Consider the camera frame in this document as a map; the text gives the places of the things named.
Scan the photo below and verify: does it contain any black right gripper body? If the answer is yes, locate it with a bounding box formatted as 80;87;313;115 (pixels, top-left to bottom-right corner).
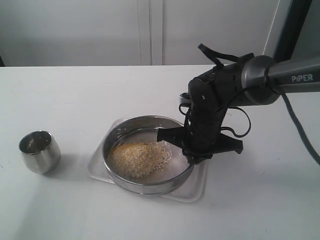
182;63;244;164

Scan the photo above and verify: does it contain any yellow grain mixture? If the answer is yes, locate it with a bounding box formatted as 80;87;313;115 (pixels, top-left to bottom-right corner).
107;142;172;180

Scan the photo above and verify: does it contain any round steel mesh sieve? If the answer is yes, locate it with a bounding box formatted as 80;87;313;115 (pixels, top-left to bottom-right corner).
101;115;194;195

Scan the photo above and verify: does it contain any stainless steel cup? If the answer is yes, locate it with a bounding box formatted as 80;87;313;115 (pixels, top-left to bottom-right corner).
18;130;62;174

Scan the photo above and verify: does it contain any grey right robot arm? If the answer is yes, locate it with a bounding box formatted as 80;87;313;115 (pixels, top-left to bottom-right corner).
157;55;320;164

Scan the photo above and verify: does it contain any white plastic tray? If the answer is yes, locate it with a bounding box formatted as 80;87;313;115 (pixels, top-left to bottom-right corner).
88;115;207;203

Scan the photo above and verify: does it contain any white cabinet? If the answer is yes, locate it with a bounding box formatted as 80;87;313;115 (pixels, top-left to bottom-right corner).
0;0;291;67

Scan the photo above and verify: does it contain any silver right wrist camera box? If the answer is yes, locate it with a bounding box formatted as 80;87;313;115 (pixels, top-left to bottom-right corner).
179;92;192;106

